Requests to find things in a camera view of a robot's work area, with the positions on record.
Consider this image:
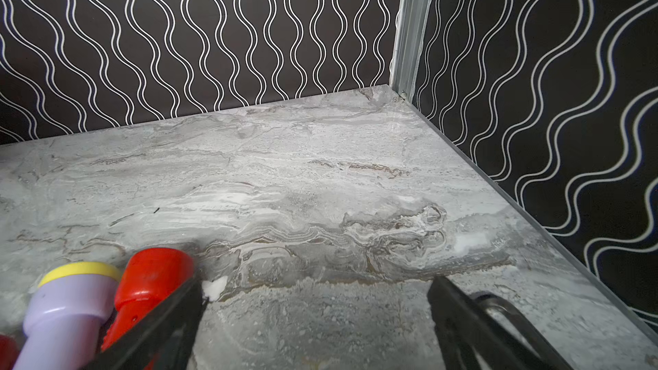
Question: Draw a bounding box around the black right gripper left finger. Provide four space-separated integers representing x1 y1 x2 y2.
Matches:
84 277 207 369

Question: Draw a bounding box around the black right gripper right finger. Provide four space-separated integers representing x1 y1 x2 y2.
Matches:
428 276 572 369

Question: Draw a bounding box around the purple flashlight yellow rim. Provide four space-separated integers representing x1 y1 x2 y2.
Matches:
14 261 121 369

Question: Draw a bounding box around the red flashlight long upper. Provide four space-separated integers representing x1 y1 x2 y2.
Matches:
0 335 20 370

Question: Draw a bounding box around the aluminium corner post right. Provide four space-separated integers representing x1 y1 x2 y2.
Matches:
389 0 432 103

